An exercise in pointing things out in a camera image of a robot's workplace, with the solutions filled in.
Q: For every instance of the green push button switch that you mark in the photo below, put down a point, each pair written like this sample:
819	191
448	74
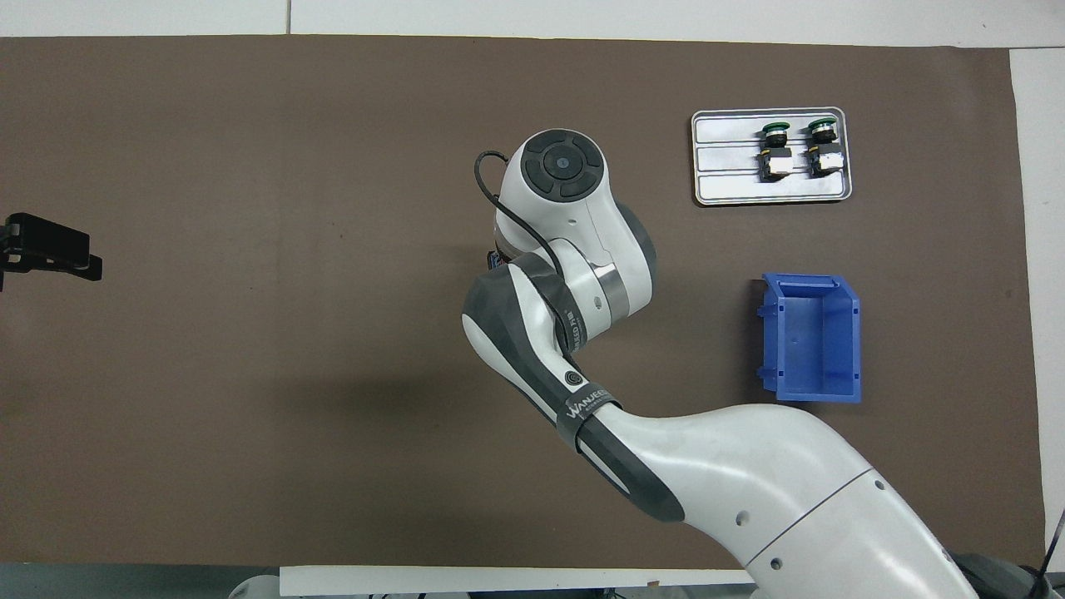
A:
776	165
824	160

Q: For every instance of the blue plastic storage bin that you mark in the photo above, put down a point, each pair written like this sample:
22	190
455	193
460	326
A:
811	341

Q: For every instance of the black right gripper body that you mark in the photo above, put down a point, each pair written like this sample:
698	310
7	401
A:
495	258

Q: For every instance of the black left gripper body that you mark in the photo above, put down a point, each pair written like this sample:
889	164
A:
4	245

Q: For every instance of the white round object below table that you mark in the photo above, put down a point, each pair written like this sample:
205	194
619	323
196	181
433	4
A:
254	586

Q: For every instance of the brown table mat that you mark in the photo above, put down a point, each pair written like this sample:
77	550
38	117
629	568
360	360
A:
250	374

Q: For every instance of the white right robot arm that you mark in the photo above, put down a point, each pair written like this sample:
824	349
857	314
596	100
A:
749	474

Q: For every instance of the silver metal tray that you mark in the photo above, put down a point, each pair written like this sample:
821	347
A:
732	187

